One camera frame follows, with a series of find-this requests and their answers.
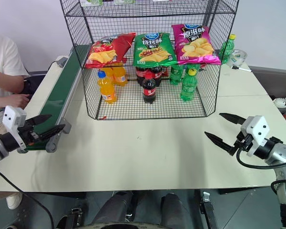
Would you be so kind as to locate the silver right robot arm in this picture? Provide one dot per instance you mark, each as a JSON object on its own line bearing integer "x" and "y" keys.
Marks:
{"x": 280, "y": 152}

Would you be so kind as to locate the green soda bottle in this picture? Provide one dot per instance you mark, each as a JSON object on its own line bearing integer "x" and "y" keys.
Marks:
{"x": 227, "y": 51}
{"x": 188, "y": 88}
{"x": 176, "y": 75}

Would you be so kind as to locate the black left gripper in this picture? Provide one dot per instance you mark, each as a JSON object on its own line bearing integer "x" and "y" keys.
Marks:
{"x": 28, "y": 133}

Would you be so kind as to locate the white shoe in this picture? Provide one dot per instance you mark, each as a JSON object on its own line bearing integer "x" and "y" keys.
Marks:
{"x": 13, "y": 200}

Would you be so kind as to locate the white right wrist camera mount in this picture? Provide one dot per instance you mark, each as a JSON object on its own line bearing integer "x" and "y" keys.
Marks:
{"x": 257, "y": 128}

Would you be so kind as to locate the green white snack pack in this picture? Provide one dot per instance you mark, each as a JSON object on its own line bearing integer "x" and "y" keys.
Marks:
{"x": 124, "y": 1}
{"x": 90, "y": 2}

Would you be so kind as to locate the cola bottle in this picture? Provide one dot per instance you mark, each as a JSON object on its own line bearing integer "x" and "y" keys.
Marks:
{"x": 149, "y": 91}
{"x": 155, "y": 72}

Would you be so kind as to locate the small gray box with cable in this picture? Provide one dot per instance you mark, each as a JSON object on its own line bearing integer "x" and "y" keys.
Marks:
{"x": 62, "y": 62}

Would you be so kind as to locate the green conveyor belt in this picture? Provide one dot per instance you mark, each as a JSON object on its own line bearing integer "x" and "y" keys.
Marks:
{"x": 59, "y": 90}

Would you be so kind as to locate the person's right hand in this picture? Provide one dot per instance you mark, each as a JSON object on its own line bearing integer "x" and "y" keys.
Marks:
{"x": 17, "y": 100}

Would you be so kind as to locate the black table leg bracket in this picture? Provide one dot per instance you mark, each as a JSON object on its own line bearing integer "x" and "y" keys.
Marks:
{"x": 208, "y": 210}
{"x": 75, "y": 218}

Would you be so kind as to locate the clear plastic cup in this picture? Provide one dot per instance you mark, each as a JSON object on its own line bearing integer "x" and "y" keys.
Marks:
{"x": 238, "y": 58}

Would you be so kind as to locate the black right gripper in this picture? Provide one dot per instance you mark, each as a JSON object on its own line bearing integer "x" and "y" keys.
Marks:
{"x": 244, "y": 142}

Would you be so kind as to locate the green chips bag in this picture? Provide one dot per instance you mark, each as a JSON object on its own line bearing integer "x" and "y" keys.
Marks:
{"x": 153, "y": 51}

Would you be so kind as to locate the red chips bag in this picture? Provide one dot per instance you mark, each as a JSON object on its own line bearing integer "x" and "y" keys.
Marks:
{"x": 102, "y": 53}

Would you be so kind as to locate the small red snack pack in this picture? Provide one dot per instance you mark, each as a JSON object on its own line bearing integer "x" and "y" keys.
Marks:
{"x": 166, "y": 71}

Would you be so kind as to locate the magenta chips bag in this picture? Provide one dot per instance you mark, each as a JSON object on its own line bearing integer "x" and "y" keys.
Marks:
{"x": 195, "y": 46}

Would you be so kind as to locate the person's left forearm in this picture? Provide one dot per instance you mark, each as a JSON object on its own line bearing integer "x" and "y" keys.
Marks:
{"x": 7, "y": 82}

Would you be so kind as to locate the person in white shirt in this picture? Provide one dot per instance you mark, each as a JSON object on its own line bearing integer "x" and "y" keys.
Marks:
{"x": 2, "y": 59}

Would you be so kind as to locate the dark rounded shape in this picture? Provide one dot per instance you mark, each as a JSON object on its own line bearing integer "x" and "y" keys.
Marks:
{"x": 114, "y": 207}

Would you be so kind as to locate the orange soda bottle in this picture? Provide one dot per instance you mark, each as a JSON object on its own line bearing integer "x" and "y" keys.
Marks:
{"x": 120, "y": 75}
{"x": 107, "y": 91}

